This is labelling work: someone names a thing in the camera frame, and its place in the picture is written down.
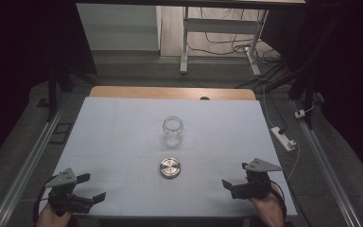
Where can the wooden table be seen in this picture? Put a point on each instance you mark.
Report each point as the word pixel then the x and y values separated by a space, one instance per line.
pixel 157 92

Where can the black rectangular floor frame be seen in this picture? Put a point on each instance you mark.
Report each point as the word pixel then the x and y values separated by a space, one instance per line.
pixel 54 134

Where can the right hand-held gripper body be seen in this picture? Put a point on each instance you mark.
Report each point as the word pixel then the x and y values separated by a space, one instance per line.
pixel 254 184

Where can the light blue table mat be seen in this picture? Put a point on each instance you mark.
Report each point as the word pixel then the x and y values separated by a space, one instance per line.
pixel 132 132

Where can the person's right hand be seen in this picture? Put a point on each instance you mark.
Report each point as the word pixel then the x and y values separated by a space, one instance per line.
pixel 269 208

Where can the person's left hand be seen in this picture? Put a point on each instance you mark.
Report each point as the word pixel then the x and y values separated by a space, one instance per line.
pixel 52 217

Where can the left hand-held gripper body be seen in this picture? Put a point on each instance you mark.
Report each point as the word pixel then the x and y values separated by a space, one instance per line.
pixel 65 197

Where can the white desk frame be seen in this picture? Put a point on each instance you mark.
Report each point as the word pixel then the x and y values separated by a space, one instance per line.
pixel 220 25

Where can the black metal stand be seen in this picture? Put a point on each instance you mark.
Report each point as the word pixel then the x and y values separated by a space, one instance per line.
pixel 307 94
pixel 53 91

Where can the round silver metal lid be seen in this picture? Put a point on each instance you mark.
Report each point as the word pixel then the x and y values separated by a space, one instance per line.
pixel 170 167

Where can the clear glass jar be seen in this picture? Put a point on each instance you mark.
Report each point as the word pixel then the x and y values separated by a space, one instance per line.
pixel 172 131

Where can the grey metal floor rail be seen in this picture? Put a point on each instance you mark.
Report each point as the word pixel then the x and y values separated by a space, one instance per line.
pixel 327 170
pixel 28 164

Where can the white power strip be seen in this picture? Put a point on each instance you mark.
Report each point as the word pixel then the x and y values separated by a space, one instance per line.
pixel 283 138

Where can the black plug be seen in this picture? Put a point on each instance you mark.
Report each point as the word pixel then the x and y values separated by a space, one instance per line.
pixel 283 130

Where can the small white adapter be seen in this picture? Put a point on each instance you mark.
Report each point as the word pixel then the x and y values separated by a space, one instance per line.
pixel 299 113

